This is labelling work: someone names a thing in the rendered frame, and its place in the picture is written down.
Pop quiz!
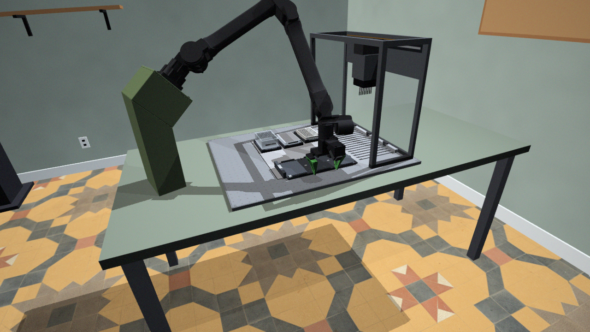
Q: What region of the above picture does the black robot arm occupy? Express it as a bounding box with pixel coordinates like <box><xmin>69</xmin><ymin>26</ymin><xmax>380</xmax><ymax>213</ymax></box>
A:
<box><xmin>158</xmin><ymin>0</ymin><xmax>354</xmax><ymax>161</ymax></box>

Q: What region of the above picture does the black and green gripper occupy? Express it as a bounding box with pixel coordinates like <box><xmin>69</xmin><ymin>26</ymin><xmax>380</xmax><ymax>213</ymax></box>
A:
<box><xmin>306</xmin><ymin>136</ymin><xmax>346</xmax><ymax>175</ymax></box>

